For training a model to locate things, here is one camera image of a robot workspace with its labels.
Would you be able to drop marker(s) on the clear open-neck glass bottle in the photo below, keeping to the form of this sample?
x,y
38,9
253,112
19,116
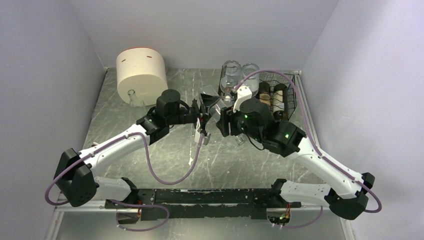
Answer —
x,y
215,106

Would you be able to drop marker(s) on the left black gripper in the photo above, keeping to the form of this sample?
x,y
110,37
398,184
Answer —
x,y
202,117

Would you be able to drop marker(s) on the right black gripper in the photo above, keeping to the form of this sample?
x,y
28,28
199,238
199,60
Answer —
x,y
227,115

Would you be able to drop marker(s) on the clear bottle white cap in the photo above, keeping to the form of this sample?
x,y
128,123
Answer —
x,y
230,75

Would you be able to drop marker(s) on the clear bottle silver cap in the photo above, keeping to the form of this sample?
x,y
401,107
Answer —
x,y
253,81

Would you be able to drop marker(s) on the cream cylindrical container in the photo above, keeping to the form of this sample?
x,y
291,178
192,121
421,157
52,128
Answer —
x,y
141,69

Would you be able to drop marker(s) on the dark green wine bottle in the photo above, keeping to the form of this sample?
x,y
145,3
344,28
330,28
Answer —
x,y
264,93

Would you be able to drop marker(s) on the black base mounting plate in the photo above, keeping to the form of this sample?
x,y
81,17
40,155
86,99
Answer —
x,y
207,203

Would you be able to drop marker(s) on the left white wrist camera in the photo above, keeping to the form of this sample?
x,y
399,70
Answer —
x,y
201,135

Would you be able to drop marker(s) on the olive wine bottle white label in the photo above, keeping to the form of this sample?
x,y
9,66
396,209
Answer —
x,y
278,107

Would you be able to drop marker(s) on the black wire wine rack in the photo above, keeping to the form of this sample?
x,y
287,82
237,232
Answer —
x,y
273,79

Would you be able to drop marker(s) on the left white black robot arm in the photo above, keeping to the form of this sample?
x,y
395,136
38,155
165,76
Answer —
x,y
76,175

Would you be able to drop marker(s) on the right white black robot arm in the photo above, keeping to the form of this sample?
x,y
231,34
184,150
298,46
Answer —
x,y
344,191

